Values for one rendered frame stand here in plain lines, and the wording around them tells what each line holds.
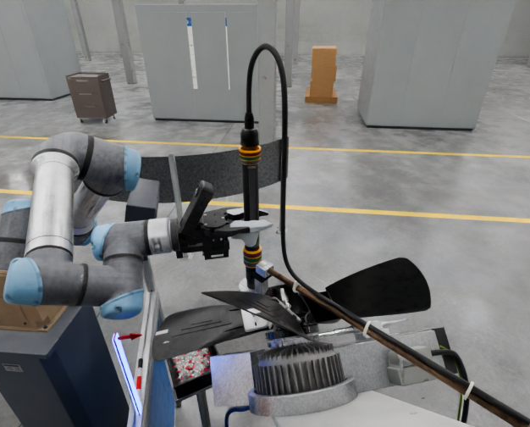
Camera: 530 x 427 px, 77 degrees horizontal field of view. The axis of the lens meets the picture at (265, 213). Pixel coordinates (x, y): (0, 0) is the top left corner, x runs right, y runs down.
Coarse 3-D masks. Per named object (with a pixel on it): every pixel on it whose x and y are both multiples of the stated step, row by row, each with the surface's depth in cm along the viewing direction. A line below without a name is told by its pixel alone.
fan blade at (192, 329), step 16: (224, 304) 94; (176, 320) 91; (192, 320) 89; (208, 320) 88; (224, 320) 88; (240, 320) 87; (160, 336) 85; (176, 336) 84; (192, 336) 84; (208, 336) 83; (224, 336) 83; (160, 352) 79; (176, 352) 79
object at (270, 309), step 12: (228, 300) 61; (240, 300) 64; (252, 300) 67; (264, 300) 72; (276, 300) 80; (264, 312) 62; (276, 312) 68; (288, 312) 78; (288, 324) 61; (300, 324) 76
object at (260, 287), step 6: (258, 264) 77; (270, 264) 77; (258, 270) 77; (264, 270) 75; (258, 276) 77; (264, 276) 76; (270, 276) 78; (240, 282) 84; (258, 282) 78; (264, 282) 80; (240, 288) 82; (246, 288) 82; (258, 288) 79; (264, 288) 81
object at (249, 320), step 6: (246, 312) 90; (246, 318) 88; (252, 318) 88; (258, 318) 88; (246, 324) 87; (252, 324) 86; (258, 324) 86; (264, 324) 86; (246, 330) 85; (252, 330) 85
